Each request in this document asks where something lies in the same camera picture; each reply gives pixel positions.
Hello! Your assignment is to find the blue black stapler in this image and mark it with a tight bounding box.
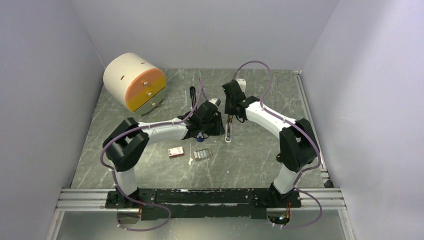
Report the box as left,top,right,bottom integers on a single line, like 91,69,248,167
189,86,205,142

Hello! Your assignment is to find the red staples box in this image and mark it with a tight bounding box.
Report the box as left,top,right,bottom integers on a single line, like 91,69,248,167
168,146,185,159

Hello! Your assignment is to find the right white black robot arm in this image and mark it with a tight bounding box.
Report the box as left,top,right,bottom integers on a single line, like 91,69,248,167
222,79,321,207

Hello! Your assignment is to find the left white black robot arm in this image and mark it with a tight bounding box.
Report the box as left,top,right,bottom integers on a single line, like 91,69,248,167
100,98,224,208

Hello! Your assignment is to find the round white orange drawer box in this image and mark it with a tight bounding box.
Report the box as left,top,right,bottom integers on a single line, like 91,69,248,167
103,52,167,116

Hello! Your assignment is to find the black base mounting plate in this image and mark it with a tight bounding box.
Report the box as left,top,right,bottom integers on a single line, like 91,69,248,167
104,188,302,221

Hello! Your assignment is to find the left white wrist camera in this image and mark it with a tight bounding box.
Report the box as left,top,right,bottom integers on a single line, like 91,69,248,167
208,98,221,108

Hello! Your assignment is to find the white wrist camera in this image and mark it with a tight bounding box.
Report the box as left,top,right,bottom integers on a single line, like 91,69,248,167
208,98,221,108
236,78,247,93

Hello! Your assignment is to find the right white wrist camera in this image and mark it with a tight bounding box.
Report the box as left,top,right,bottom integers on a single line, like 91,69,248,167
236,78,247,93

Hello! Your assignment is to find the right side aluminium rail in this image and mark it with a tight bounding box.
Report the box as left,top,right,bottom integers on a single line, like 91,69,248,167
293,70,334,188

